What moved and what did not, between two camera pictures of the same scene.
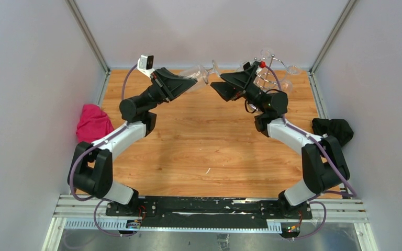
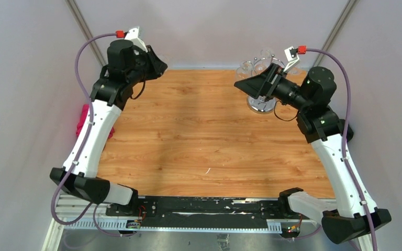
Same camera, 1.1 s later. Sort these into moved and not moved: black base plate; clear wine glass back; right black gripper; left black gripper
Moved: right black gripper; left black gripper
Not moved: black base plate; clear wine glass back
